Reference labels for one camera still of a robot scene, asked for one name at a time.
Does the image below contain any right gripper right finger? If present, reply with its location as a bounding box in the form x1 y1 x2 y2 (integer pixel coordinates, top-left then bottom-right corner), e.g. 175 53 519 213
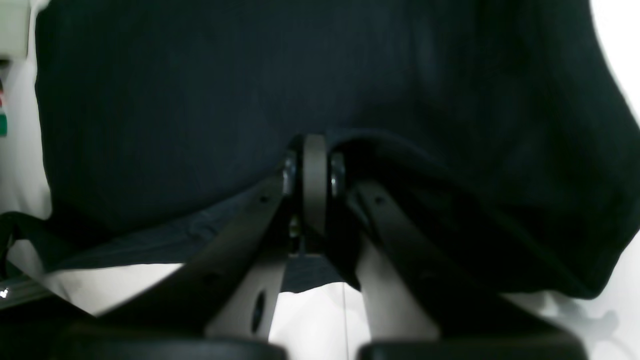
329 153 546 346

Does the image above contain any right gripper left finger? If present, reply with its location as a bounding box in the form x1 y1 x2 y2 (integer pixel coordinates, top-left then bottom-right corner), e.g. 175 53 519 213
94 151 298 346

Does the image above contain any black T-shirt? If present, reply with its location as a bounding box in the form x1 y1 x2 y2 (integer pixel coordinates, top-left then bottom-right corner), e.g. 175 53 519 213
35 0 639 299

